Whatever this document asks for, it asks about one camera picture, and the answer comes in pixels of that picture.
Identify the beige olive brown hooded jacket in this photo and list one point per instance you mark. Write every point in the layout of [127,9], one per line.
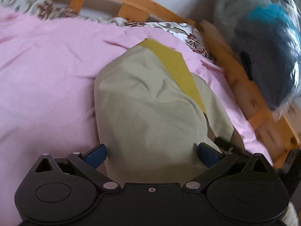
[152,113]

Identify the wooden bed frame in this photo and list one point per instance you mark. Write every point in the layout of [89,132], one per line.
[279,135]

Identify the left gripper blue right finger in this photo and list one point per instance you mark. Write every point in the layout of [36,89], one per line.
[217,165]

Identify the pink bed sheet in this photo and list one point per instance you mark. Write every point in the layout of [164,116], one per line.
[48,70]

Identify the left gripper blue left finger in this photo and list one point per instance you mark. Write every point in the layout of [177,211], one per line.
[84,168]

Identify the floral patterned quilt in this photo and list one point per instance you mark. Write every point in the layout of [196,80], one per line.
[178,36]

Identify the plastic bag of clothes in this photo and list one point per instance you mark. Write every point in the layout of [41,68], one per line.
[265,34]

